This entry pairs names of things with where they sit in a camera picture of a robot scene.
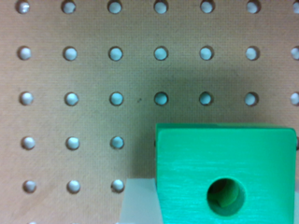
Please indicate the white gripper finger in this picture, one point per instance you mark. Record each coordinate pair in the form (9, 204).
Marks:
(140, 203)

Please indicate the green block with hole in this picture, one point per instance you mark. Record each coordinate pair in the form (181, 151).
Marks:
(226, 173)

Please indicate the brown pegboard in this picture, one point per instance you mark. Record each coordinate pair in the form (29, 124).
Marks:
(82, 93)

